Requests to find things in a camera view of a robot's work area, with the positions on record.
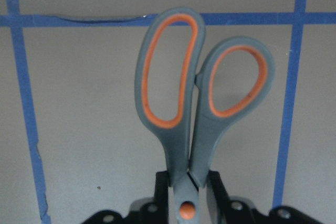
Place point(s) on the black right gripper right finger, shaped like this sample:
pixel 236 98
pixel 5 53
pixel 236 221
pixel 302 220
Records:
pixel 233 209

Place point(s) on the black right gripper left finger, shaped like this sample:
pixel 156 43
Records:
pixel 146 210

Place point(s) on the grey orange scissors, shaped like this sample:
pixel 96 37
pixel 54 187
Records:
pixel 191 137

